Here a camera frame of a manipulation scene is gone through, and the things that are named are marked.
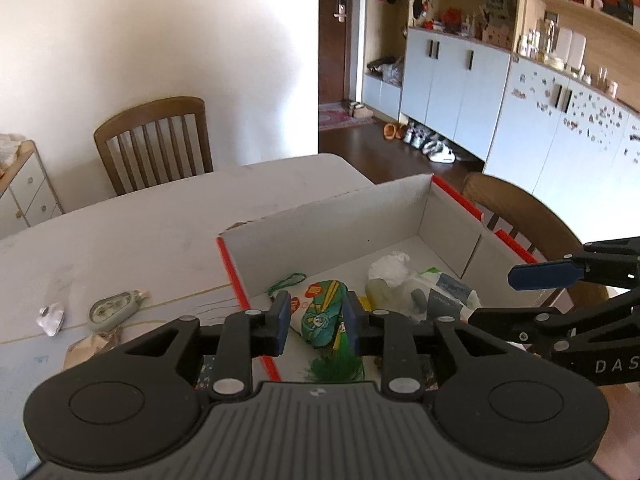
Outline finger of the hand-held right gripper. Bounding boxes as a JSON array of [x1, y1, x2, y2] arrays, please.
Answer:
[[469, 287, 640, 361], [507, 236, 640, 292]]

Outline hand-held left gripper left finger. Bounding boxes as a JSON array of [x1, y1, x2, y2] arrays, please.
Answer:
[[120, 290, 292, 402]]

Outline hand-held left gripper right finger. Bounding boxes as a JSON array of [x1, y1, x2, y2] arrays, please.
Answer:
[[344, 290, 527, 402]]

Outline embroidered green white pouch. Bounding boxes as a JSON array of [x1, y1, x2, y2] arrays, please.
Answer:
[[266, 272, 367, 384]]

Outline red cardboard shoe box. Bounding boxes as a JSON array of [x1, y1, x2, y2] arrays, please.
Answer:
[[215, 172, 589, 384]]

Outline wooden slat-back chair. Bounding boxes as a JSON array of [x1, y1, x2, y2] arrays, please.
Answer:
[[460, 171, 587, 266], [93, 96, 215, 198]]

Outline blue-grey packet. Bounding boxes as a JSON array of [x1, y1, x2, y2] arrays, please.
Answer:
[[427, 280, 482, 320]]

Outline white green packet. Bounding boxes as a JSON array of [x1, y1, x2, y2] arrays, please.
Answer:
[[413, 266, 457, 291]]

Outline white sneakers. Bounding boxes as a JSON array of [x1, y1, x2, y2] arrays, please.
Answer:
[[403, 125, 457, 165]]

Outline pale green oval case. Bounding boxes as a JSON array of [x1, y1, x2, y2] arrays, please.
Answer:
[[88, 289, 151, 333]]

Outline crumpled silver foil wrapper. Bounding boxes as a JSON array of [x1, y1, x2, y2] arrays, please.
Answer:
[[63, 327, 124, 370]]

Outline patterned doormat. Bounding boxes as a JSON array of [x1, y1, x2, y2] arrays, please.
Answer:
[[319, 102, 381, 133]]

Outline pale blue patterned table mat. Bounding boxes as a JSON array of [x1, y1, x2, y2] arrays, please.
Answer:
[[0, 287, 281, 478]]

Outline crumpled white tissue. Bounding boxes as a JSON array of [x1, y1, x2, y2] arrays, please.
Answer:
[[36, 302, 67, 336]]

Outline dark wooden door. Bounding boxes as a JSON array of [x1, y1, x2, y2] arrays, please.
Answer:
[[319, 0, 368, 107]]

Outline wood and white sideboard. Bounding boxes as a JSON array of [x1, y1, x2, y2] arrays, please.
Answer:
[[0, 139, 65, 241]]

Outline white and wood wall cabinet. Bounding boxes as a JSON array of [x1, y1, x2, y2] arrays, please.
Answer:
[[359, 0, 640, 243]]

